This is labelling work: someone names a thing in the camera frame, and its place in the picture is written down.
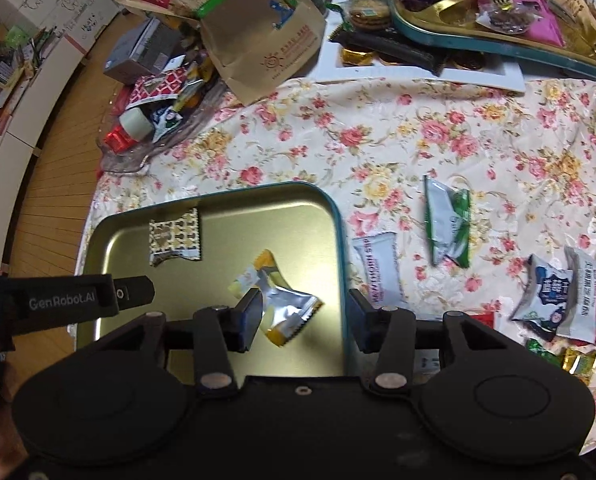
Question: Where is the floral tablecloth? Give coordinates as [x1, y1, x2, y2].
[80, 77, 596, 456]

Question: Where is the grey cardboard box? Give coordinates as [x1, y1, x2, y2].
[103, 17, 185, 86]

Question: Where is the gold wrapped candy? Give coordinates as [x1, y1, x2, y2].
[560, 347, 596, 387]

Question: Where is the white chocolate box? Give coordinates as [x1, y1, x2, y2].
[310, 5, 527, 94]

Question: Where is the white blue-text snack packet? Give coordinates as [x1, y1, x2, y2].
[352, 232, 407, 312]

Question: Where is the yellow silver snack packet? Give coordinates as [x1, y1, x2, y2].
[228, 250, 325, 348]

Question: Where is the brown heart candy packet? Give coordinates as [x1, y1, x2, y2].
[149, 208, 202, 267]

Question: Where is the beige kraft snack packet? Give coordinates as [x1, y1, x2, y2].
[553, 0, 596, 47]

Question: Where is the small red packet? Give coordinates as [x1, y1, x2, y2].
[105, 127, 140, 154]

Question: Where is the brown paper bag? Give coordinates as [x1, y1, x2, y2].
[199, 0, 328, 107]

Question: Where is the white navy snack packet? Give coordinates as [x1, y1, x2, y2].
[510, 255, 575, 335]

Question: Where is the gold tin tray teal rim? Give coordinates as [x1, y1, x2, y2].
[75, 181, 351, 378]

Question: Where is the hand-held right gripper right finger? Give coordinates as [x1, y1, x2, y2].
[347, 289, 511, 395]

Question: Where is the blue white cartoon packet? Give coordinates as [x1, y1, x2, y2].
[150, 105, 184, 144]

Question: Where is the red lattice snack packet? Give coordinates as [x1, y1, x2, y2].
[128, 67, 187, 112]

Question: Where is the teal gold candy tray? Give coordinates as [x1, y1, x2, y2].
[378, 0, 596, 81]

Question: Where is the pink snack packet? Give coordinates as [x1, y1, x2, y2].
[470, 0, 566, 49]

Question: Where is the green wrapped candy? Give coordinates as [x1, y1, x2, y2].
[525, 338, 555, 362]

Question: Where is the black snack bar packet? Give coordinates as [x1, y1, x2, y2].
[328, 27, 447, 74]

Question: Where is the clear glass dish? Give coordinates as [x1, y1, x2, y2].
[95, 60, 229, 176]

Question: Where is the white tape roll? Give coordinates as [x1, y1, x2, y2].
[119, 107, 154, 142]

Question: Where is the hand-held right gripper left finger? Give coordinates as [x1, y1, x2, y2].
[95, 287, 265, 395]

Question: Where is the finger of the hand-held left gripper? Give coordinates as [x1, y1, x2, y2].
[112, 275, 156, 312]

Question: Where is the grey white snack packet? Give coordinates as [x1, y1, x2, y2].
[553, 247, 596, 345]

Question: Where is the red white snack packet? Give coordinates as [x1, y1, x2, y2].
[469, 310, 500, 332]

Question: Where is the green white snack packet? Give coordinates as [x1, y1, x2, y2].
[423, 176, 473, 267]

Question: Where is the white low cabinet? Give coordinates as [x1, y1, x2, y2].
[0, 35, 87, 273]

